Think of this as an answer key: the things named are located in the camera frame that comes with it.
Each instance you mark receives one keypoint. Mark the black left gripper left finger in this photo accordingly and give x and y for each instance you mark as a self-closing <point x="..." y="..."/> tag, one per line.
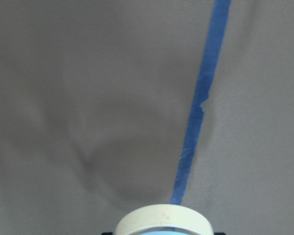
<point x="107" y="233"/>

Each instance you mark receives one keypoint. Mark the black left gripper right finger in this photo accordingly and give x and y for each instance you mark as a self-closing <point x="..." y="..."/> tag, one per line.
<point x="219" y="233"/>

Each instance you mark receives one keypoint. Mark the blue and cream call bell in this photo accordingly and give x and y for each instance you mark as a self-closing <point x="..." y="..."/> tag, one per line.
<point x="162" y="218"/>

